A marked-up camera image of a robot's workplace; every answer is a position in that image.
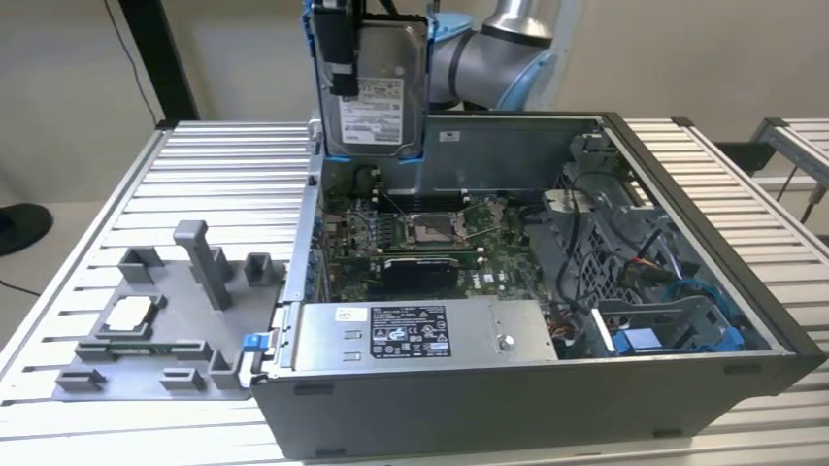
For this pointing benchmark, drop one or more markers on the hard disk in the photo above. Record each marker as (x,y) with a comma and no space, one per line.
(382,107)

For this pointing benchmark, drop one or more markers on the blue disk carrier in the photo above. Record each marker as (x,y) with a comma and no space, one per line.
(639,342)

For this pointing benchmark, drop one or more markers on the black bracket box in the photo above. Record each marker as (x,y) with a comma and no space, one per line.
(745,155)

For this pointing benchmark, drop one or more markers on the grey parts rack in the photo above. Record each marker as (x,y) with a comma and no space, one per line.
(187,320)

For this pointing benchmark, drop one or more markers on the CPU socket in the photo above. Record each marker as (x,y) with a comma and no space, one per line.
(430,229)

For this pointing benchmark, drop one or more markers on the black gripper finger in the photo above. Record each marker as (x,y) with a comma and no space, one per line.
(342,48)

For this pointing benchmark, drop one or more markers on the blue case latch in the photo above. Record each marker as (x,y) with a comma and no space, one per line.
(254,341)

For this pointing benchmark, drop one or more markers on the grey metal disk bay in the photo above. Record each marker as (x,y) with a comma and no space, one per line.
(582,252)

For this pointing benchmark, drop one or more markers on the silver power supply unit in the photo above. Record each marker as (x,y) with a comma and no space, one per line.
(324,340)

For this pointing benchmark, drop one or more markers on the black round stand base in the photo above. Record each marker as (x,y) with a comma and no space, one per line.
(23,228)

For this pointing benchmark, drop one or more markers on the open black PC case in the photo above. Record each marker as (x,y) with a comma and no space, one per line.
(486,417)

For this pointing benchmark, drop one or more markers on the black upright post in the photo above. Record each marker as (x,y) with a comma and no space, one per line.
(165,48)

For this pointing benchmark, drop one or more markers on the black graphics card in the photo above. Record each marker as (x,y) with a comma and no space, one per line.
(418,276)

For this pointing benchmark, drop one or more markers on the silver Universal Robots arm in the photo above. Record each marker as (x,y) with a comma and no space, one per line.
(480,53)

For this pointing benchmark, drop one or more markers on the CPU chip with silver lid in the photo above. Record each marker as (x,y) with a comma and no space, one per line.
(130,314)

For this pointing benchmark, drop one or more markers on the green RAM stick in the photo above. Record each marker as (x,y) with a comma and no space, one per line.
(146,347)

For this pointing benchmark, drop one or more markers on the green motherboard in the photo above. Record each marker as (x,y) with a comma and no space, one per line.
(505,272)

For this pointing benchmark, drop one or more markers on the metal slat side table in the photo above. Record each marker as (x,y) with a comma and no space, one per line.
(800,141)

